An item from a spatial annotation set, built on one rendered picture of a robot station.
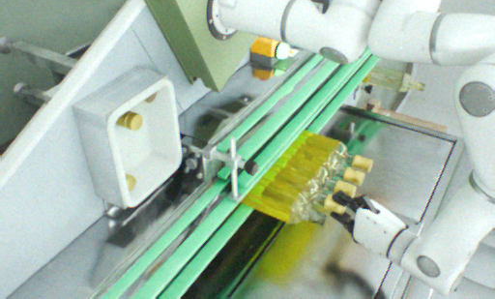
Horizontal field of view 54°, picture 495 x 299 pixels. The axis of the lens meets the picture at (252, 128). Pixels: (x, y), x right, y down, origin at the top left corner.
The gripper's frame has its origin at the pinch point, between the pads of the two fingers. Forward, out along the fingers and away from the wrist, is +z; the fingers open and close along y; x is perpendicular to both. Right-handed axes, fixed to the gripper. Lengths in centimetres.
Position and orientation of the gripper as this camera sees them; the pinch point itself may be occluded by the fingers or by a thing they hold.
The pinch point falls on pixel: (340, 206)
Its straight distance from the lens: 114.9
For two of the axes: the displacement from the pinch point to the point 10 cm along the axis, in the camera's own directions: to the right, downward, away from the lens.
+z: -6.8, -4.2, 6.1
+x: -7.3, 4.0, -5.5
